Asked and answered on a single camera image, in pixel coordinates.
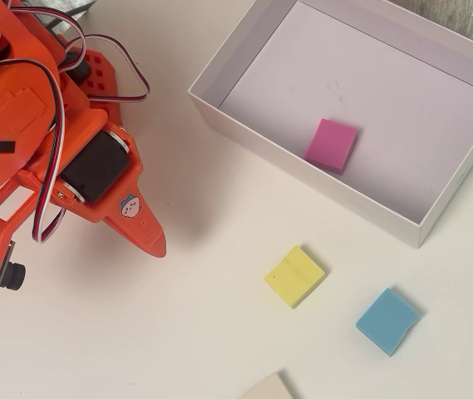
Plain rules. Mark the orange gripper black servo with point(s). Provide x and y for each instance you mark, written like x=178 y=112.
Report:
x=95 y=168

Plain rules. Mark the pink cuboid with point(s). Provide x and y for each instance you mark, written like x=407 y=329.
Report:
x=331 y=143

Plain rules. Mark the orange robot base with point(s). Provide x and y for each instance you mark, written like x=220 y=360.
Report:
x=103 y=75

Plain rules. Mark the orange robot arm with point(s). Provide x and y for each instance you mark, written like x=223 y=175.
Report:
x=24 y=108

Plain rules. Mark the yellow cuboid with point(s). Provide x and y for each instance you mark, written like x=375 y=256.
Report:
x=294 y=276

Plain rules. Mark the beige cuboid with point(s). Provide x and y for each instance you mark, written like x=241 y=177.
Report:
x=267 y=388

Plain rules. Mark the blue cuboid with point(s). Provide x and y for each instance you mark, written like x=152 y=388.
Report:
x=387 y=320

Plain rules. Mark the white cardboard bin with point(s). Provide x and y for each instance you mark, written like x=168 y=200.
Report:
x=385 y=104

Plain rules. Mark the woven curtain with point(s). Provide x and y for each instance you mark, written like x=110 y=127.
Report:
x=460 y=21

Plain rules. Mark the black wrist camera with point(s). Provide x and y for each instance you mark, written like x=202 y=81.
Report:
x=11 y=275

